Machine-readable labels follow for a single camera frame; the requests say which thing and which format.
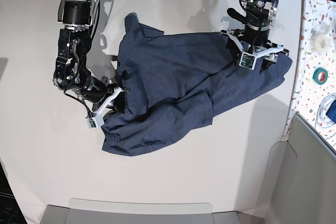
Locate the grey tray bottom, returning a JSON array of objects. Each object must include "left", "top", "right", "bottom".
[{"left": 40, "top": 198, "right": 251, "bottom": 223}]

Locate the green tape roll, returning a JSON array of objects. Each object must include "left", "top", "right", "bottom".
[{"left": 312, "top": 68, "right": 328, "bottom": 85}]

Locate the clear tape roll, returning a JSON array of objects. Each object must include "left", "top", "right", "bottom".
[{"left": 310, "top": 23, "right": 331, "bottom": 55}]

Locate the grey bin right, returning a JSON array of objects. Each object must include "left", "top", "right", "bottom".
[{"left": 264, "top": 114, "right": 335, "bottom": 223}]

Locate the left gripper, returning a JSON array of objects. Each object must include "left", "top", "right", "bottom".
[{"left": 220, "top": 29, "right": 289, "bottom": 74}]

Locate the confetti patterned side cloth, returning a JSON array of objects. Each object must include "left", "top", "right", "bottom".
[{"left": 282, "top": 0, "right": 335, "bottom": 147}]

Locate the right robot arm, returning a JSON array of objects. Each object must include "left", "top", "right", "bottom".
[{"left": 53, "top": 0, "right": 128, "bottom": 128}]

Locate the navy blue t-shirt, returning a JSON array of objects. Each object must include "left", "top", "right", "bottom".
[{"left": 102, "top": 13, "right": 292, "bottom": 156}]

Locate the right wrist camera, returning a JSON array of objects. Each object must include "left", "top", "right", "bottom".
[{"left": 86, "top": 114, "right": 104, "bottom": 129}]

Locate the dark blue folded cloth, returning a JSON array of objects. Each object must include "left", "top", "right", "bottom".
[{"left": 324, "top": 98, "right": 335, "bottom": 126}]

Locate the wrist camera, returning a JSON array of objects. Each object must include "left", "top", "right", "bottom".
[
  {"left": 86, "top": 114, "right": 104, "bottom": 129},
  {"left": 238, "top": 52, "right": 257, "bottom": 70}
]

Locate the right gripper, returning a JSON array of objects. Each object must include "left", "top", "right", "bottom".
[{"left": 85, "top": 76, "right": 130, "bottom": 117}]

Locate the white coiled cable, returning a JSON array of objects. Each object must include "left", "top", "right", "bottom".
[{"left": 313, "top": 93, "right": 336, "bottom": 132}]

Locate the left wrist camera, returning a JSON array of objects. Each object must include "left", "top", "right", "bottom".
[{"left": 238, "top": 52, "right": 257, "bottom": 70}]

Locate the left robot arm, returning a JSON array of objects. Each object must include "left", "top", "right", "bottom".
[{"left": 220, "top": 0, "right": 289, "bottom": 73}]

